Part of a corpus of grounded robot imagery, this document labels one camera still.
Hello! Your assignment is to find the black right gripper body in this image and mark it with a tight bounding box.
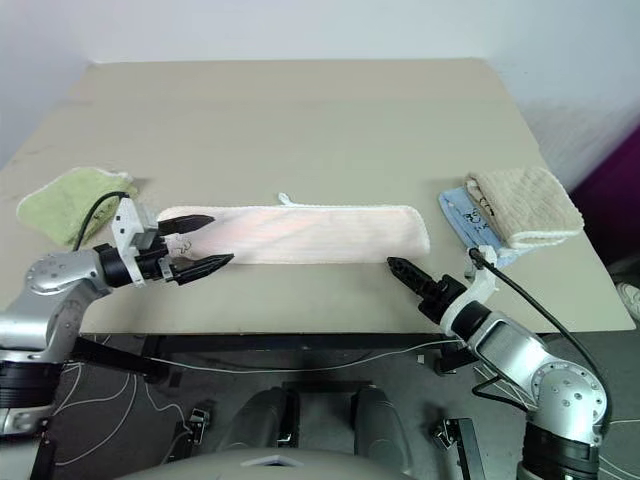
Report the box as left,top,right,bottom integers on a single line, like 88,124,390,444
418,273,469,324

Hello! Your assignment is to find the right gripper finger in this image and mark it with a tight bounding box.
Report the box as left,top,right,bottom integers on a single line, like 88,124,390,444
388,256,438,291
386,260,432,301

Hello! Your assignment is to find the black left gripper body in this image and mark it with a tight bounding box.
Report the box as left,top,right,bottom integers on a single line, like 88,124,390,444
132,232,177,287

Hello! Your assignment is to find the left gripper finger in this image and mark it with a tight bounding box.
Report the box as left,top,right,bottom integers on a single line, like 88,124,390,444
169,252,236,287
158,214,217,236

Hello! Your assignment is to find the blue printed folded towel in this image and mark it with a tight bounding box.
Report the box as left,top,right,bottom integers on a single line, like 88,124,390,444
437,186,522,264

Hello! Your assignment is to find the long pink folded towel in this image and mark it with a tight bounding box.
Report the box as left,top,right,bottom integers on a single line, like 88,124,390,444
158,191,433,267

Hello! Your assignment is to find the green folded towel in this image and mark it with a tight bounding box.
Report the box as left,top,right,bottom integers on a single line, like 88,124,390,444
15,168,141,249

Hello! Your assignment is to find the beige folded towel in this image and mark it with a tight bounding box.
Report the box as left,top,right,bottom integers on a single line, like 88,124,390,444
464,166,585,250

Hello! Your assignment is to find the metal latch clamp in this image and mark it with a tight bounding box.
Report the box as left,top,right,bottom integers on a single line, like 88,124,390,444
187,406,212,445
432,416,462,452

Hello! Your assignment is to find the dark grey rounded shape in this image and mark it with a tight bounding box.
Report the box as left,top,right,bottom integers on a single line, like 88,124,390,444
218,386,300,457
353,386,415,465

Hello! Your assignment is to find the black stand foot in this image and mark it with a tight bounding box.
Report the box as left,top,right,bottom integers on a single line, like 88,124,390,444
441,416,487,480

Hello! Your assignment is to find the white shoe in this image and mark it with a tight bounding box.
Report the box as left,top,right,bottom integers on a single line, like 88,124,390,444
613,281,640,322

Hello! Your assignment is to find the purple object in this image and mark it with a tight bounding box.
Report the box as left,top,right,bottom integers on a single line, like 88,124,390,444
568,133,640,264

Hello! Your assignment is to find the grey robot torso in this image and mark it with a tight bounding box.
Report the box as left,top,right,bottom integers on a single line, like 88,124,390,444
113,446,417,480

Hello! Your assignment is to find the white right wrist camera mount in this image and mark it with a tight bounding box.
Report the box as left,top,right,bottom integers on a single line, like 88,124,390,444
439,246,502,337

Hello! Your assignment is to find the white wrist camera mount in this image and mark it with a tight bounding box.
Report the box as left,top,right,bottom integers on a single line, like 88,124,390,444
439,246,502,337
110,196,162,284

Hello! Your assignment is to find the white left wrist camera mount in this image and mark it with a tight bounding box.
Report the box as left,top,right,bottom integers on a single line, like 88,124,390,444
110,196,162,284

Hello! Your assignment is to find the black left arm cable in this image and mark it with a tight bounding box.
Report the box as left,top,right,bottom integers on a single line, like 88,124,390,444
74,191,129,251

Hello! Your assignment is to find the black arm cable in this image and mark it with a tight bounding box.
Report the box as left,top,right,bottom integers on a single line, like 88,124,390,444
469,247,615,444
74,191,129,251

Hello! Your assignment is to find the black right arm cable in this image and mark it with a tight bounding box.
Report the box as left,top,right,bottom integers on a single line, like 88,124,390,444
469,247,615,444

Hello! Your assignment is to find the black table frame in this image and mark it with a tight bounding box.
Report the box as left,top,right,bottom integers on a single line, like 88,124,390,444
73,332,472,385

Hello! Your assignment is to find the thin white cable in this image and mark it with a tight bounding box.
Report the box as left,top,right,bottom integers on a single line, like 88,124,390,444
148,339,467,374

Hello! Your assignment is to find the white looped floor cable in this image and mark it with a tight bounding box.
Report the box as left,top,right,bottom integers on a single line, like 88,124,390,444
48,358,194,467

